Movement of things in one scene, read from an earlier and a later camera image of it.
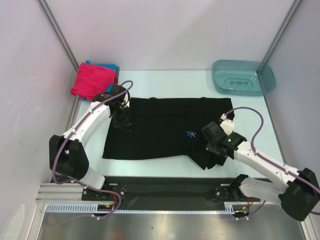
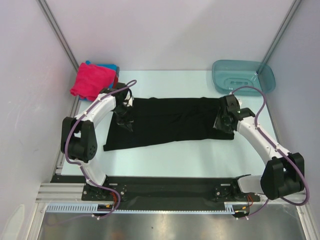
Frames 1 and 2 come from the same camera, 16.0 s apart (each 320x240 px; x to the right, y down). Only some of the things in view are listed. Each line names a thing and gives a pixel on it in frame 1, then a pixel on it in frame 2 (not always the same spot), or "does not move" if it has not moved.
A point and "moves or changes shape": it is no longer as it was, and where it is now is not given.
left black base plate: [120, 189] does not move
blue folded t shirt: [108, 65] does not move
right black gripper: [210, 147] → [218, 124]
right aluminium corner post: [279, 31] does not move
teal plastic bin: [243, 77] does not move
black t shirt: [168, 128] moves or changes shape
